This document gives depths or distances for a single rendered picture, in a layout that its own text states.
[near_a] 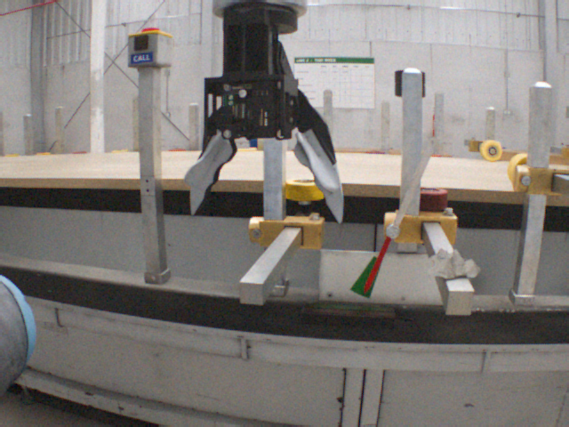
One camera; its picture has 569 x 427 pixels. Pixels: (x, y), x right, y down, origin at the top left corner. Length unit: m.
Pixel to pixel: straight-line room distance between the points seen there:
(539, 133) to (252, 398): 1.03
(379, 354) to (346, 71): 7.25
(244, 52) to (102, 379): 1.34
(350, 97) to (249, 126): 7.59
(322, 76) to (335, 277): 7.28
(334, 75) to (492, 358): 7.29
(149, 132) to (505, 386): 1.11
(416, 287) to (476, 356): 0.23
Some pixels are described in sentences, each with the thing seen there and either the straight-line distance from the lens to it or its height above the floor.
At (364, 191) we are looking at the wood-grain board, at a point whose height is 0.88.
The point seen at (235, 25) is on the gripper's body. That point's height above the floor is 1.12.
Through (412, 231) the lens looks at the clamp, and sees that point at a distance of 0.83.
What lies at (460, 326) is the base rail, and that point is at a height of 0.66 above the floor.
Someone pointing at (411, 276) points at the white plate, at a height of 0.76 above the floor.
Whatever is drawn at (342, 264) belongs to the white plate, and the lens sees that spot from 0.85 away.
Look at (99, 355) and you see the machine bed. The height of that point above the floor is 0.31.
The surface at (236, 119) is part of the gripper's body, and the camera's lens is 0.40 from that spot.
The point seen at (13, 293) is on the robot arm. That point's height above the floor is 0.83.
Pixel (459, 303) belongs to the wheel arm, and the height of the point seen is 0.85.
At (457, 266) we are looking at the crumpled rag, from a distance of 0.57.
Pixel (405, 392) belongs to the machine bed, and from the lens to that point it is 1.29.
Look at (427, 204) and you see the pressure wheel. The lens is 0.86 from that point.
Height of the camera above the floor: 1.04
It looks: 12 degrees down
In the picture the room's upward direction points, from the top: straight up
